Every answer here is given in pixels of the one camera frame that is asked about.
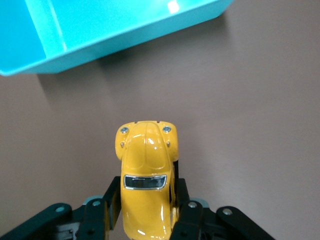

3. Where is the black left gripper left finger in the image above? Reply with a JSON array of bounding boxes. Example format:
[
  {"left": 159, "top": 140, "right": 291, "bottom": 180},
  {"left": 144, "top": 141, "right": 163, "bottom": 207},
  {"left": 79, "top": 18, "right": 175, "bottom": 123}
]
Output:
[{"left": 0, "top": 175, "right": 124, "bottom": 240}]

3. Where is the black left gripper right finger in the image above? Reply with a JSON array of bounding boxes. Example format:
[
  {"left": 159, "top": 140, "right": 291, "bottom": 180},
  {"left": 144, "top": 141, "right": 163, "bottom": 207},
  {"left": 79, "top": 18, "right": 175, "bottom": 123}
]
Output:
[{"left": 169, "top": 159, "right": 277, "bottom": 240}]

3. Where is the yellow beetle toy car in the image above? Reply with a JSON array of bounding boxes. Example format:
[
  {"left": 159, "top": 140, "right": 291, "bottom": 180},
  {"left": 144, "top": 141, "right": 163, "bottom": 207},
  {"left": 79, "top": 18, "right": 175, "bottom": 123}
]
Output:
[{"left": 114, "top": 120, "right": 180, "bottom": 238}]

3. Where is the brown table mat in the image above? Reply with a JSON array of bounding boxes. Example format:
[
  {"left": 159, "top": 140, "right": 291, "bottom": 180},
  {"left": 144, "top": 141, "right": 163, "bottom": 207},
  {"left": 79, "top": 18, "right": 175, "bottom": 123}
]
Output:
[{"left": 0, "top": 0, "right": 320, "bottom": 240}]

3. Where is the teal plastic bin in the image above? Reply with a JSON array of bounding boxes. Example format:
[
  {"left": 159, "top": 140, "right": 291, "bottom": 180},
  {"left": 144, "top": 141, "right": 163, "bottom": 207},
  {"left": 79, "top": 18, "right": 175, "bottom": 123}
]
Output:
[{"left": 0, "top": 0, "right": 235, "bottom": 77}]

